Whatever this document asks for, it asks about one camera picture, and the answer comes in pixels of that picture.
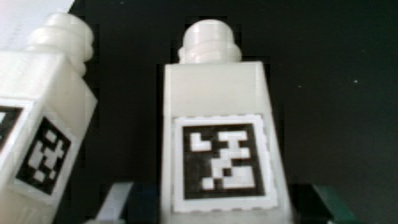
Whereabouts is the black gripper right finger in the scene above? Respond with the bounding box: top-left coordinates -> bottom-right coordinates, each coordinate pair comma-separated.
288,183 -> 366,224

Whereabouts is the white table leg with tag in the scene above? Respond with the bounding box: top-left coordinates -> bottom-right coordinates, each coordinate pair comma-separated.
160,20 -> 293,224

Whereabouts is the white square tabletop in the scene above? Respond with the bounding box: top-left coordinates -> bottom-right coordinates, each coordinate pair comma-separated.
0,0 -> 74,50

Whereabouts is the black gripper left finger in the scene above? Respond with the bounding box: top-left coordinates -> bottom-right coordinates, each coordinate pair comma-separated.
81,182 -> 158,224

